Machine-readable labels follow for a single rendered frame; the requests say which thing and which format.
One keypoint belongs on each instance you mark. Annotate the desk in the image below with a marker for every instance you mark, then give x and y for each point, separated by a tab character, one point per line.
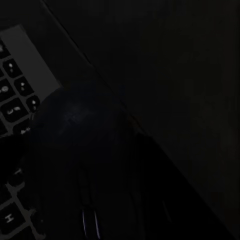
174	64

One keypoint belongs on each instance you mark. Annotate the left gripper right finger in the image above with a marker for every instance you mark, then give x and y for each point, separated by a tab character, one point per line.
191	218

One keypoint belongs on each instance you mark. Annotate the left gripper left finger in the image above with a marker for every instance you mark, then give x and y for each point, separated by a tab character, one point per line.
12	149

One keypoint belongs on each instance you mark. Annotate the keyboard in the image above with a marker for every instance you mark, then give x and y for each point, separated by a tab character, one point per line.
25	81

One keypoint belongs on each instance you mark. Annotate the mouse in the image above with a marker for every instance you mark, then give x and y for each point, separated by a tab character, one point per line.
80	165

